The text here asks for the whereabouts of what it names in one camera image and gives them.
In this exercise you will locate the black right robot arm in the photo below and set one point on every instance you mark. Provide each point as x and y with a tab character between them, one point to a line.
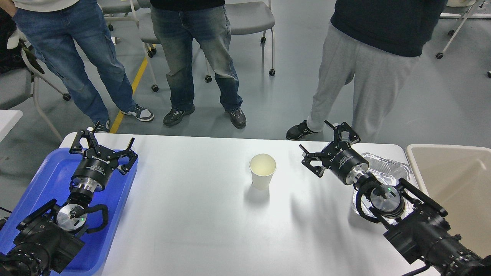
415	224

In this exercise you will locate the white paper cup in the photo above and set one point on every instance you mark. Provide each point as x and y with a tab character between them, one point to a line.
262	167

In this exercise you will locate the beige plastic bin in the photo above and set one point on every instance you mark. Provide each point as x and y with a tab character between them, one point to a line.
459	179

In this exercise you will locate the aluminium foil tray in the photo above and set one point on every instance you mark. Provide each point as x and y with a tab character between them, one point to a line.
388	172

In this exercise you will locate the blue plastic tray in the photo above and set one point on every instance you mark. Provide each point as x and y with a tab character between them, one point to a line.
52	182

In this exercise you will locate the person in grey sweatpants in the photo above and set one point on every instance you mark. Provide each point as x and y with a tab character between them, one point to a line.
375	44

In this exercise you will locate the person in blue jeans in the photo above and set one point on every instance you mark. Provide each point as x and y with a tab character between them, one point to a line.
56	29

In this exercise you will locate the grey chair centre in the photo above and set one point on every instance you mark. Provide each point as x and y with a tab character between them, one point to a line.
245	17

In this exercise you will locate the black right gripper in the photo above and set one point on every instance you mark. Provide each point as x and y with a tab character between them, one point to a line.
338	156

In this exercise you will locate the grey chair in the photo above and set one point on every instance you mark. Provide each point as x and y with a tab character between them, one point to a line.
19	85
245	17

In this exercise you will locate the white side table corner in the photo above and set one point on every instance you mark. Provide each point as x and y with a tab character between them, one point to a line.
8	119

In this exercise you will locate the white chair frame right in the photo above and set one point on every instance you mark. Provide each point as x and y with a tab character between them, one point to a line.
461	11

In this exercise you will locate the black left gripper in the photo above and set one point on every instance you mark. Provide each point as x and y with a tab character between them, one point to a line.
93	172

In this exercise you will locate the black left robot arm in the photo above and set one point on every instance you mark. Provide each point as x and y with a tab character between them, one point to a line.
65	222

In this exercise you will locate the grey chair left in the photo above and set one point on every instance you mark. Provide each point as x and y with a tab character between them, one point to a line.
19	85

